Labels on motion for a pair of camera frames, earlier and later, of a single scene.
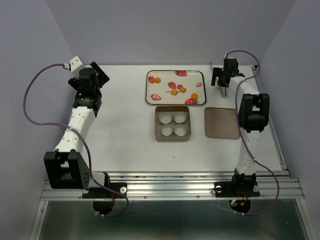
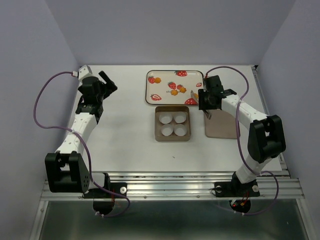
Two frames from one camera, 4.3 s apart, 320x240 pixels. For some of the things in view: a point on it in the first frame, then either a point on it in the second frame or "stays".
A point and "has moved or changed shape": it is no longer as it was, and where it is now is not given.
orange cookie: [183, 90] stays
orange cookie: [157, 80] stays
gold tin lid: [221, 123] stays
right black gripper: [217, 72] → [201, 92]
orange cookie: [174, 92] stays
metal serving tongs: [212, 67] has moved or changed shape
